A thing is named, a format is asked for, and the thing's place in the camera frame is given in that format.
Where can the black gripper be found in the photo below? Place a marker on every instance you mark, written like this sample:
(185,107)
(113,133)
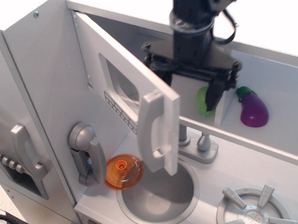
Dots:
(195,55)

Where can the grey microwave door handle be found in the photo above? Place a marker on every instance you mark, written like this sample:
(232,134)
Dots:
(157,141)

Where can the white microwave door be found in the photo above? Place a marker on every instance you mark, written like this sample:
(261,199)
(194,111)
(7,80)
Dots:
(118,76)

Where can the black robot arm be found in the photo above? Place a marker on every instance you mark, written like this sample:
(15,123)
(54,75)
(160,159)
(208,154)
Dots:
(195,15)

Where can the green toy pear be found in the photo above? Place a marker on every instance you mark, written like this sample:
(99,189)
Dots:
(201,102)

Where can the purple toy eggplant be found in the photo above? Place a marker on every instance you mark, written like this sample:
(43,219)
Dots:
(254,111)

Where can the grey toy faucet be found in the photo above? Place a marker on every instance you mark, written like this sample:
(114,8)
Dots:
(198,147)

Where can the orange transparent lid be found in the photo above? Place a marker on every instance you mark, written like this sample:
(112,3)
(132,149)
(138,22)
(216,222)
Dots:
(123,171)

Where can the grey round sink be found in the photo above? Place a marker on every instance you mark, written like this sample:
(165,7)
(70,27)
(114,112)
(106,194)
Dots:
(160,198)

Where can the grey toy telephone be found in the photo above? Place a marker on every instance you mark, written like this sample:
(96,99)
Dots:
(88,155)

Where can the grey stove burner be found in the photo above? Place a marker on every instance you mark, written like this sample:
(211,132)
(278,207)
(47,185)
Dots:
(250,205)

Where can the grey ice dispenser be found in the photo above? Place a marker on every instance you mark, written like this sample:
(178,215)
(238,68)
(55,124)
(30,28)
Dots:
(16,173)

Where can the grey fridge door handle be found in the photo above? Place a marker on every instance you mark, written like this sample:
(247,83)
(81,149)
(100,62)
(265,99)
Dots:
(25,151)

